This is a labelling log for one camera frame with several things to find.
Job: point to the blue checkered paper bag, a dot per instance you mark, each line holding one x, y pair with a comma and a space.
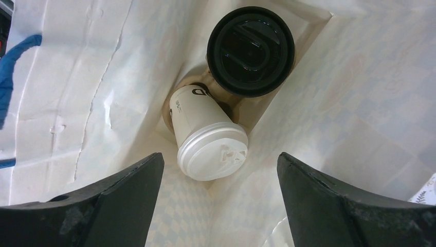
83, 84

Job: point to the black coffee lid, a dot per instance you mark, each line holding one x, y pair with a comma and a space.
250, 52

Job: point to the white paper coffee cup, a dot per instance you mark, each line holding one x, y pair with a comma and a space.
192, 108

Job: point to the floral tablecloth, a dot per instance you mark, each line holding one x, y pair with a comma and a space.
426, 195

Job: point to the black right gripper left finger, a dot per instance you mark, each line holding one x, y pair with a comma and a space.
115, 211

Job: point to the brown pulp cup carrier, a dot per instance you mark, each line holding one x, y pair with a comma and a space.
228, 102

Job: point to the white coffee lid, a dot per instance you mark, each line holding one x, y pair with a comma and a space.
214, 151

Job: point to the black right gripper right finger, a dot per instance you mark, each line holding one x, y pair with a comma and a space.
324, 211

